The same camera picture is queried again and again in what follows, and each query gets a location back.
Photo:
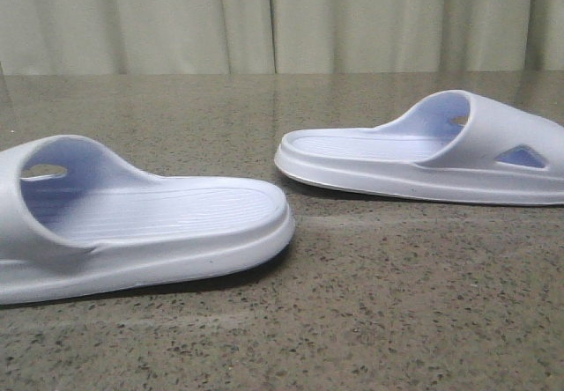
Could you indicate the light blue slipper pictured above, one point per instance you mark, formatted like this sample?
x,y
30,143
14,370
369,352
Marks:
x,y
76,219
453,146

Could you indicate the pale green curtain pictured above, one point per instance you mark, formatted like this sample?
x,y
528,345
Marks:
x,y
278,36

